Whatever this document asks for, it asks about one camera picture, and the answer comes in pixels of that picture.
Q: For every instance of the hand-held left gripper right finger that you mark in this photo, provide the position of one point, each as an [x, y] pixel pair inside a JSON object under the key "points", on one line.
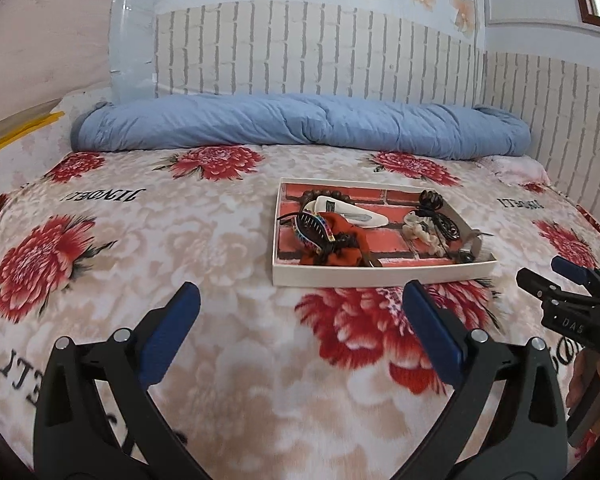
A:
{"points": [[430, 332]]}

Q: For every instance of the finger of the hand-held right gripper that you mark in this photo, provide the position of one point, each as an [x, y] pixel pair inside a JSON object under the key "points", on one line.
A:
{"points": [[570, 267], [565, 317]]}

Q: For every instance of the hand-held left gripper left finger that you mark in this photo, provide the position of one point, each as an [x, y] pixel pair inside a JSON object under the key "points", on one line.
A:
{"points": [[172, 327]]}

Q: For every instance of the white tray with brick lining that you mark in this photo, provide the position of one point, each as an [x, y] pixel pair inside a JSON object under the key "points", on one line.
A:
{"points": [[380, 276]]}

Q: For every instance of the silver metal hair clip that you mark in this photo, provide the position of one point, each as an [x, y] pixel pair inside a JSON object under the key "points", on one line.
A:
{"points": [[472, 247]]}

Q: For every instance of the cream fabric scrunchie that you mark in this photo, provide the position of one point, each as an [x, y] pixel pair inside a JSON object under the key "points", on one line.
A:
{"points": [[420, 230]]}

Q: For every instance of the orange scrunchie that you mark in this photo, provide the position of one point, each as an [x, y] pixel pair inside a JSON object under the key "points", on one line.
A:
{"points": [[352, 257]]}

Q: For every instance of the white felt snap hair clip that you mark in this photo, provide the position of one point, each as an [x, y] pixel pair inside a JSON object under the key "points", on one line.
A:
{"points": [[340, 207]]}

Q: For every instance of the rainbow beaded hair claw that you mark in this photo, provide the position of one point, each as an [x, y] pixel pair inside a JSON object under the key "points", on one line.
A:
{"points": [[307, 227]]}

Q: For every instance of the person's right hand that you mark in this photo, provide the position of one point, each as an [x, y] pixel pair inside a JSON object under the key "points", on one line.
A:
{"points": [[577, 380]]}

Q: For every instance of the pink cloth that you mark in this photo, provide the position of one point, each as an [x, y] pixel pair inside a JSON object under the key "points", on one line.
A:
{"points": [[520, 170]]}

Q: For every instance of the small black hair claw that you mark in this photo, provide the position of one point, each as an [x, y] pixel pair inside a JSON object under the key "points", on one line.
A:
{"points": [[430, 200]]}

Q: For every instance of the blue rolled duvet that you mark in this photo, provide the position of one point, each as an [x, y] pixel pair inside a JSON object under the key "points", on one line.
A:
{"points": [[280, 122]]}

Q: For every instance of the bed frame with yellow edge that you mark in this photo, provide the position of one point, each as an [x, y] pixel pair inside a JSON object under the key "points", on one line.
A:
{"points": [[30, 127]]}

